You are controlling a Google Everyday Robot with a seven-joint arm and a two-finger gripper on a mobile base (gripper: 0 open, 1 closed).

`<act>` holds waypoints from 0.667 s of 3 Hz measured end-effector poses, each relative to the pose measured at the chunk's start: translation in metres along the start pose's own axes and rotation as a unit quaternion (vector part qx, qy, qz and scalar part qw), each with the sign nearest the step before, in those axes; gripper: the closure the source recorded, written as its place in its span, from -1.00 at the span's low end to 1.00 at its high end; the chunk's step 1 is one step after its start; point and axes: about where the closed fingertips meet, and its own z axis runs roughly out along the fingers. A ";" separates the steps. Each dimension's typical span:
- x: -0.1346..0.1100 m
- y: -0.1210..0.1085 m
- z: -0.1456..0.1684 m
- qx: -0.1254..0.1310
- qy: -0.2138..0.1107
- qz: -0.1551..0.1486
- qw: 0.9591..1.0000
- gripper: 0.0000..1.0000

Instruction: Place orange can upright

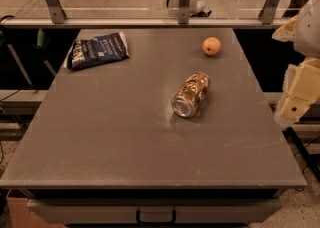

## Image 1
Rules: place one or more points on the blue chip bag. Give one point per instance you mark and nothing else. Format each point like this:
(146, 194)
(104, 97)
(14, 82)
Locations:
(97, 51)

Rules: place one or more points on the metal rail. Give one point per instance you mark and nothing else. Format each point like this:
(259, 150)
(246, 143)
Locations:
(137, 23)

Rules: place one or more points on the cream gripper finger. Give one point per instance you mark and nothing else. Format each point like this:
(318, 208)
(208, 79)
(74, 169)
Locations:
(285, 33)
(289, 110)

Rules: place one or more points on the cardboard box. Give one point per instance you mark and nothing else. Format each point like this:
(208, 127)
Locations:
(21, 216)

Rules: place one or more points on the grey table drawer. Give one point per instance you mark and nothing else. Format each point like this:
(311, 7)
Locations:
(123, 211)

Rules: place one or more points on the black drawer handle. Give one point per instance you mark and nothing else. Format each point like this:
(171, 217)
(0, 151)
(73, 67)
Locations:
(155, 217)

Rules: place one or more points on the orange fruit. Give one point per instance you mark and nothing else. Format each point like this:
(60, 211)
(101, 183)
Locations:
(211, 46)

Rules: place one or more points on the middle metal bracket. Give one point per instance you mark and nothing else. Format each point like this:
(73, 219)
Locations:
(184, 0)

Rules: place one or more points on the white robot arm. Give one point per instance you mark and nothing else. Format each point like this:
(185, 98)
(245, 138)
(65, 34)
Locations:
(306, 39)

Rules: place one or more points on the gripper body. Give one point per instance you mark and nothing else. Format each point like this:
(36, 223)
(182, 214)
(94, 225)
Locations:
(308, 31)

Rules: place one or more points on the right metal bracket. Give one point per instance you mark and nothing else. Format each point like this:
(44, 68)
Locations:
(267, 13)

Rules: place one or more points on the orange soda can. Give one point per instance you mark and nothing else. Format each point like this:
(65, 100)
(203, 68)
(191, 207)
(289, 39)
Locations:
(187, 100)

